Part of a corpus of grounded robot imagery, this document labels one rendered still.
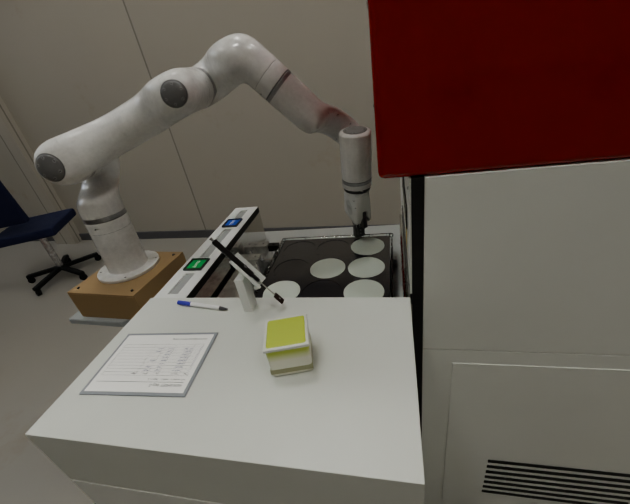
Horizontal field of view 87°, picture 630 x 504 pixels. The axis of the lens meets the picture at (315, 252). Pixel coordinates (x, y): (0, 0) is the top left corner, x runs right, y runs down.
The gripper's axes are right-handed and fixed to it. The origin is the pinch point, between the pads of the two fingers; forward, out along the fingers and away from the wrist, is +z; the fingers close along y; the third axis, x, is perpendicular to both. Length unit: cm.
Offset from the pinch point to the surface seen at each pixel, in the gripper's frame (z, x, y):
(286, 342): -17, -32, 46
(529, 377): 11, 16, 54
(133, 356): -9, -61, 31
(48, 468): 96, -149, -18
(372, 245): 1.6, 1.3, 7.0
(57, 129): 15, -177, -302
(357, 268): 0.4, -7.5, 16.0
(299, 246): 3.3, -18.8, -4.9
